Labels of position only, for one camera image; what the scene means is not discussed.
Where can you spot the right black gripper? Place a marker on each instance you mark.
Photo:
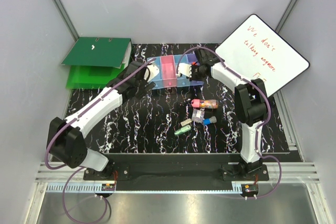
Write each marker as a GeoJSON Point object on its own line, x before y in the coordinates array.
{"type": "Point", "coordinates": [193, 78]}

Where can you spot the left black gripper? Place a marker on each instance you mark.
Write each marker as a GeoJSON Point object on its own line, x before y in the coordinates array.
{"type": "Point", "coordinates": [145, 88]}

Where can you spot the pink capped pencil tube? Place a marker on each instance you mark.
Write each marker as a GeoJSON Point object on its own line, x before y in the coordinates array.
{"type": "Point", "coordinates": [207, 104]}

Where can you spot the four-compartment pastel drawer organizer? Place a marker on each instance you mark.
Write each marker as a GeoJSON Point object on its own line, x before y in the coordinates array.
{"type": "Point", "coordinates": [167, 78]}

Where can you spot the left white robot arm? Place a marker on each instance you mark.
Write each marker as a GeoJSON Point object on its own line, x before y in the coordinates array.
{"type": "Point", "coordinates": [66, 137]}

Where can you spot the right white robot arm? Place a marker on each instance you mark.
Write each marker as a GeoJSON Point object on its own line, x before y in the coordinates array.
{"type": "Point", "coordinates": [251, 103]}

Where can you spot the clear purple pin box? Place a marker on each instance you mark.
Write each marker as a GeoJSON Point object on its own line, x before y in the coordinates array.
{"type": "Point", "coordinates": [198, 116]}

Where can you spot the black marble pattern mat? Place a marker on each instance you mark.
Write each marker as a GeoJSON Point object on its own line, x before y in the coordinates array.
{"type": "Point", "coordinates": [148, 125]}

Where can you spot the blue grey cap sharpener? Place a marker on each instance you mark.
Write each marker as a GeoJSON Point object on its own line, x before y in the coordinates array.
{"type": "Point", "coordinates": [210, 120]}

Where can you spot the beige small eraser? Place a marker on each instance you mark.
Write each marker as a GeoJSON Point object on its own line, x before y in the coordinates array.
{"type": "Point", "coordinates": [186, 122]}

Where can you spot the green correction tape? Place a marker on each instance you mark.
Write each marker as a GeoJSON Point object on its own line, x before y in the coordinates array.
{"type": "Point", "coordinates": [182, 130]}

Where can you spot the bright green plastic folder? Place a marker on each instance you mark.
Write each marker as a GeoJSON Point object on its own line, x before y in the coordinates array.
{"type": "Point", "coordinates": [90, 77]}

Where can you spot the white whiteboard with red writing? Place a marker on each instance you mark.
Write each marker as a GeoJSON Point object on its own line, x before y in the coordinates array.
{"type": "Point", "coordinates": [255, 50]}

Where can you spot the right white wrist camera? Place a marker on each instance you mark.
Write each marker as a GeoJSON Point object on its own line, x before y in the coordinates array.
{"type": "Point", "coordinates": [186, 70]}

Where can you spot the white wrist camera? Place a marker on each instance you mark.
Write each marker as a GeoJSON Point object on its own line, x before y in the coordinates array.
{"type": "Point", "coordinates": [186, 70]}
{"type": "Point", "coordinates": [151, 71]}

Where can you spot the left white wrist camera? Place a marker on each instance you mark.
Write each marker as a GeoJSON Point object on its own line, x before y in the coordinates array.
{"type": "Point", "coordinates": [151, 71]}

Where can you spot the dark green ring binder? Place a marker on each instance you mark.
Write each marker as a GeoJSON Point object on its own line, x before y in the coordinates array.
{"type": "Point", "coordinates": [99, 52]}

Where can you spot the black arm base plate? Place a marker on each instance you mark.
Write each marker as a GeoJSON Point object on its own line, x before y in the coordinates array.
{"type": "Point", "coordinates": [187, 173]}

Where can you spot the aluminium rail frame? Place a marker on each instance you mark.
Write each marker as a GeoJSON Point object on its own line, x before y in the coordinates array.
{"type": "Point", "coordinates": [69, 181]}

